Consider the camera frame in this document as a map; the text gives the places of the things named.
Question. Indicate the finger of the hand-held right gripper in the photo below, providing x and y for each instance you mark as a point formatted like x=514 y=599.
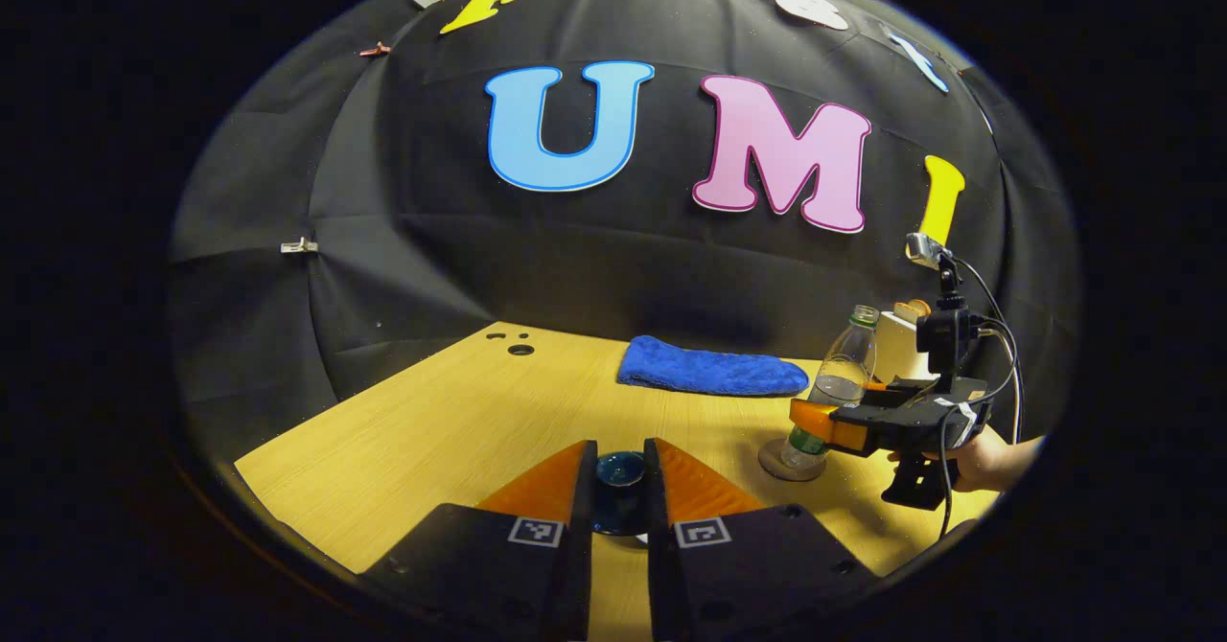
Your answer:
x=896 y=390
x=844 y=428

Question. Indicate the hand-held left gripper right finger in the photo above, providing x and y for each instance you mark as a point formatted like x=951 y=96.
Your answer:
x=656 y=527

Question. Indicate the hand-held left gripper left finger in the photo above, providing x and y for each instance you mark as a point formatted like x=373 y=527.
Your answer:
x=585 y=527

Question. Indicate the clear water bottle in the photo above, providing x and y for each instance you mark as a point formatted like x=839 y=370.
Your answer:
x=844 y=374

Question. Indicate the blue teacup lid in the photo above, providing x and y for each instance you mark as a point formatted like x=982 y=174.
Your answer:
x=620 y=470

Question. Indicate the brown round coaster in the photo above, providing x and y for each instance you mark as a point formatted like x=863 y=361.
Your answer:
x=772 y=460

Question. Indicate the brown toast slice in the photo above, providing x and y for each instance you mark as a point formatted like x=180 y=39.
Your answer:
x=918 y=309

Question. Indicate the white toaster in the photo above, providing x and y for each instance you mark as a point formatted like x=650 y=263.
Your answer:
x=896 y=345

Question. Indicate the blue towel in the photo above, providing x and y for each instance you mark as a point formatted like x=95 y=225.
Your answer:
x=709 y=369

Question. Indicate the silver metal clip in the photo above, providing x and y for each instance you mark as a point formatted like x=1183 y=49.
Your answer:
x=299 y=245

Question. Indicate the red clip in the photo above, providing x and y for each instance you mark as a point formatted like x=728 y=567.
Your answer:
x=375 y=49

